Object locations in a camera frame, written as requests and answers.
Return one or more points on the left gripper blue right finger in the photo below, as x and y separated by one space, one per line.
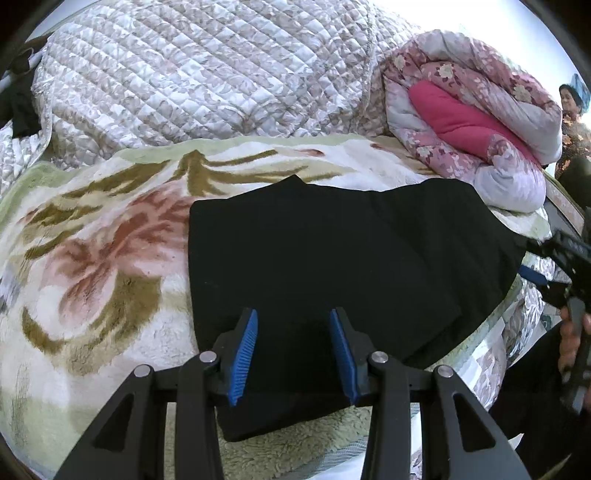
460 440

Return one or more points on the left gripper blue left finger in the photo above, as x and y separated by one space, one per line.
126 438

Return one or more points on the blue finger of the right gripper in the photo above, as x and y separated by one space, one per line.
532 275
538 244

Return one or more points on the black pants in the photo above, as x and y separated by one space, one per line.
417 268

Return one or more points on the person's right hand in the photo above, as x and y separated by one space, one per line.
570 342

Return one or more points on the woman in blue headscarf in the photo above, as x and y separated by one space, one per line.
573 169

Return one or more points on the pink floral rolled comforter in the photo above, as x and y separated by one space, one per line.
478 75

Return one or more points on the magenta fleece pillow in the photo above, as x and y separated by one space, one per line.
463 126

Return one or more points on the white quilted floral bedspread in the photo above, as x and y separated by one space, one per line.
134 74

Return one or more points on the black cloth on rail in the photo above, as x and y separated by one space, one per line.
17 98

